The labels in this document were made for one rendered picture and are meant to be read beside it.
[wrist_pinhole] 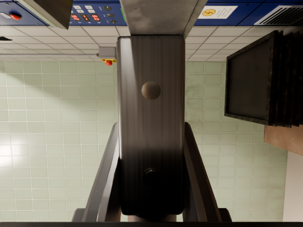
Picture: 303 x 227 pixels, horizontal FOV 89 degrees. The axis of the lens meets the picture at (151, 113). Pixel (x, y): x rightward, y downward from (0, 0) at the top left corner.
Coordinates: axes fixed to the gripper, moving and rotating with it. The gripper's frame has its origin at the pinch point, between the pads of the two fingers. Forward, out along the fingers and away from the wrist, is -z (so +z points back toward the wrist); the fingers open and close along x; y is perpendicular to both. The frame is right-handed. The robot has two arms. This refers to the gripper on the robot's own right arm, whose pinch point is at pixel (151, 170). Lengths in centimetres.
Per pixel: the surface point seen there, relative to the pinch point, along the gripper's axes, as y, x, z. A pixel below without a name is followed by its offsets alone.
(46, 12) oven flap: -3.6, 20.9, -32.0
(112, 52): 24, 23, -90
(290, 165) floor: 111, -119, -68
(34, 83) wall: 55, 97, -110
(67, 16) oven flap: -1.9, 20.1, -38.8
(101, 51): 23, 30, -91
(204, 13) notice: 0, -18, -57
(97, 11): -1, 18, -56
